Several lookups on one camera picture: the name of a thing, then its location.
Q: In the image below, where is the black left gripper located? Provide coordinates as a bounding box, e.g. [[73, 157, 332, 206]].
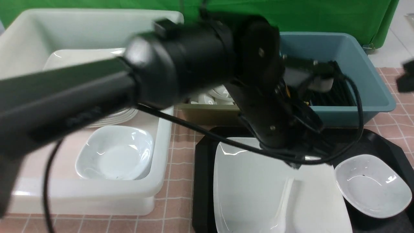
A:
[[226, 57, 335, 170]]

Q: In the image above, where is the large white square plate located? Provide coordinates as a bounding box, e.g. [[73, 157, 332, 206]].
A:
[[213, 142, 353, 233]]

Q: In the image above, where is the white soup spoon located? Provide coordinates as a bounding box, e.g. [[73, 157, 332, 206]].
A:
[[259, 177, 295, 233]]

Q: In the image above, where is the white small bowl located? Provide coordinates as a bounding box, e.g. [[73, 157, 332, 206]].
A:
[[334, 154, 412, 219]]

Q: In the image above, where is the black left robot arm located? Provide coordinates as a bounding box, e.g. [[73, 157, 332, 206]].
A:
[[1, 12, 332, 216]]

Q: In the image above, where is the pile of white soup spoons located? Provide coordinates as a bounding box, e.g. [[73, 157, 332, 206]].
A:
[[188, 85, 235, 105]]

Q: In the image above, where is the bundle of black chopsticks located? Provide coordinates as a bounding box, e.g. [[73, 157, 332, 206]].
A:
[[303, 61, 356, 106]]

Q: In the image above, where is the olive green plastic bin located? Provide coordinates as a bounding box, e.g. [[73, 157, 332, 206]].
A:
[[176, 29, 259, 126]]

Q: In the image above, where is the blue plastic bin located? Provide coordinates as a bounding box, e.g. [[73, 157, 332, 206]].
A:
[[280, 32, 396, 123]]

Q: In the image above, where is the black serving tray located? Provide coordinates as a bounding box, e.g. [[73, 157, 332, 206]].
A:
[[192, 129, 414, 233]]

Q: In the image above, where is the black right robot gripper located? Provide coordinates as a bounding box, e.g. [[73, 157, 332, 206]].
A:
[[396, 60, 414, 93]]

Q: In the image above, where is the green backdrop cloth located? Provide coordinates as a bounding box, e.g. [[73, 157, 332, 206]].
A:
[[0, 0, 399, 49]]

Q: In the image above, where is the pink checkered tablecloth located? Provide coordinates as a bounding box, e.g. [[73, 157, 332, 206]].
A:
[[0, 68, 414, 233]]

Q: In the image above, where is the stack of white square plates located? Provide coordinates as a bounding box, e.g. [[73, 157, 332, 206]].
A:
[[43, 48, 138, 128]]

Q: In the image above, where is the large white plastic tub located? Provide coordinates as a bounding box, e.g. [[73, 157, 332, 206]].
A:
[[1, 9, 184, 216]]

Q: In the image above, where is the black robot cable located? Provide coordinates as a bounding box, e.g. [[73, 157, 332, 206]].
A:
[[43, 73, 364, 233]]

